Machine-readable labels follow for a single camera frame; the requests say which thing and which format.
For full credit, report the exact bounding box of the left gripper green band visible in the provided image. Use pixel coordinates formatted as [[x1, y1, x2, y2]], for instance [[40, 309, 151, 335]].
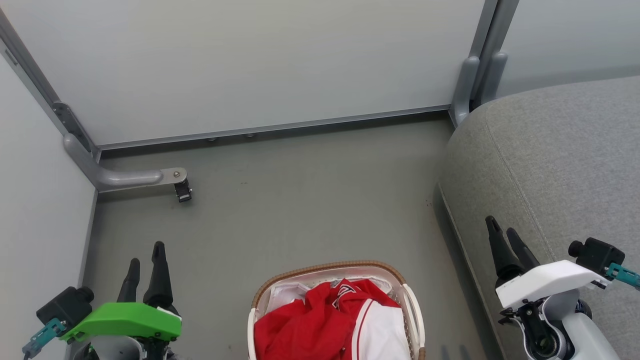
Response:
[[60, 241, 182, 360]]

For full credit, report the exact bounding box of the grey partition post foot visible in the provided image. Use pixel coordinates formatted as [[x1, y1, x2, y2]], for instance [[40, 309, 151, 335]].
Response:
[[452, 55, 481, 127], [480, 50, 510, 105]]

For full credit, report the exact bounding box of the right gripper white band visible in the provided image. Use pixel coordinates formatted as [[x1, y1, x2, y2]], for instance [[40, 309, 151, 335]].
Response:
[[485, 215, 612, 360]]

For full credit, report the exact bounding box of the white plastic basket liner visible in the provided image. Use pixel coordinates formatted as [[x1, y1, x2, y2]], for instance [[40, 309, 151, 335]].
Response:
[[267, 273, 402, 317]]

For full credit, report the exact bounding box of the aluminium partition bottom rail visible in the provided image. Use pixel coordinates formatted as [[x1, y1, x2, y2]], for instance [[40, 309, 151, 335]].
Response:
[[96, 103, 454, 152]]

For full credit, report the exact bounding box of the grey curved partition support foot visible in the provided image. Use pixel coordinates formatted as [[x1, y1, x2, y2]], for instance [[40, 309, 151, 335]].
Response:
[[62, 132, 189, 194]]

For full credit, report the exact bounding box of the white laundry basket brown rim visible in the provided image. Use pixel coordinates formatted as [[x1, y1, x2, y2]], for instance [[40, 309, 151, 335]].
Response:
[[247, 260, 427, 360]]

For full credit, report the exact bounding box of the black caster wheel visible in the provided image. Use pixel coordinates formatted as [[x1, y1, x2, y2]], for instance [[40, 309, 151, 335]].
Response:
[[173, 178, 193, 204]]

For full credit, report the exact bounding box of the grey fabric sofa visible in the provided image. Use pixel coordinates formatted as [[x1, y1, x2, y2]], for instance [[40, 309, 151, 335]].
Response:
[[438, 76, 640, 360]]

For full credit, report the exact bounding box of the dark metal hinge bracket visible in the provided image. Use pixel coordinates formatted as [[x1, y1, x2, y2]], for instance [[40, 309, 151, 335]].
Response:
[[52, 101, 94, 153]]

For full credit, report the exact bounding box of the red and white jersey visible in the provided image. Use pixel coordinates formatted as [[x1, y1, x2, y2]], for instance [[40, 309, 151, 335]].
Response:
[[254, 278, 412, 360]]

